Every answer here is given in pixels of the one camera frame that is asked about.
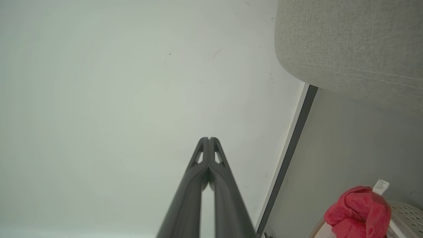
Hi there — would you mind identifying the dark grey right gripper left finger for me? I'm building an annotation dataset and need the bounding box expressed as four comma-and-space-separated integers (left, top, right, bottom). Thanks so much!
155, 137, 210, 238

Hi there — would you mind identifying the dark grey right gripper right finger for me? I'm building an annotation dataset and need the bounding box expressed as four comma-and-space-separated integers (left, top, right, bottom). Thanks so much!
209, 137, 257, 238

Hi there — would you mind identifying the red garment with white trim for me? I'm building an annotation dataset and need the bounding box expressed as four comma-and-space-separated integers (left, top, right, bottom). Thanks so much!
324, 179, 392, 238

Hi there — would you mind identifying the white perforated laundry basket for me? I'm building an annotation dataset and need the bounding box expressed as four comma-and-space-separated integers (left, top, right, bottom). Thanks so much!
309, 201, 423, 238

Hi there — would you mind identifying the white and black baseboard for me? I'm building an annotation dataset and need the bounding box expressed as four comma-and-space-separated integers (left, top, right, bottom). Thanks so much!
254, 83, 319, 238

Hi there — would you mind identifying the grey fabric sofa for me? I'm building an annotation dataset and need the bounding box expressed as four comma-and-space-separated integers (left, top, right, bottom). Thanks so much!
274, 0, 423, 114

